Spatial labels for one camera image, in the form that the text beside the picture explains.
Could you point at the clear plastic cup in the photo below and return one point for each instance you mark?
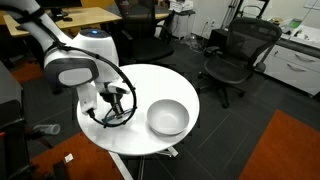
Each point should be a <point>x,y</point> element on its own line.
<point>48,129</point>

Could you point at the black padded office chair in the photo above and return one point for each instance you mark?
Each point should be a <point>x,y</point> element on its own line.
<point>150,46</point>

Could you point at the small white paper tag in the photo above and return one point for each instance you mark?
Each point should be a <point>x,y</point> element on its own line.
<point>68,158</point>

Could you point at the small black floor box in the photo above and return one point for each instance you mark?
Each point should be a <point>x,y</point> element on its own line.
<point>218,38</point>

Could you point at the green container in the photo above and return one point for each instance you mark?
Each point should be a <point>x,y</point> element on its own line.
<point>295,23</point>

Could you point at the white metal table base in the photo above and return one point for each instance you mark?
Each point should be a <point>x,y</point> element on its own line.
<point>120,165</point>

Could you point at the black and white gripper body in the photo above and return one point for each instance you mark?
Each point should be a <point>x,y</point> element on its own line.
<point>111,90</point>

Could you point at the white drawer cabinet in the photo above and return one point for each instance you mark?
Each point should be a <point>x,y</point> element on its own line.
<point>293,66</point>

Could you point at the black mesh office chair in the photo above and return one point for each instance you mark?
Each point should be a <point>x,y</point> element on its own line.
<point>233,66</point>

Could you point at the black computer mouse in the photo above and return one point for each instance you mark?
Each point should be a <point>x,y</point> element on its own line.
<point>67,19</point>

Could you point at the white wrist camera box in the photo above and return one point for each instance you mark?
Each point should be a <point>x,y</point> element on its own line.
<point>87,98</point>

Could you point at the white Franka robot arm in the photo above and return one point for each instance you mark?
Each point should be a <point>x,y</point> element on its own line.
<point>96,46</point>

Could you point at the black computer monitor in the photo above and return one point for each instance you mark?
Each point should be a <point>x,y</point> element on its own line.
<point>60,3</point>

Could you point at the white round bowl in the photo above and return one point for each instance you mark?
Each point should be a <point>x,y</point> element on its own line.
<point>168,117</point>

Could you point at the black cart frame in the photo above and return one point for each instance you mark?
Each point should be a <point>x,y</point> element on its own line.
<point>11,140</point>

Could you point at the white box on cabinet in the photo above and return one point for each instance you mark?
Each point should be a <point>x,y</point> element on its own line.
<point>181,5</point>

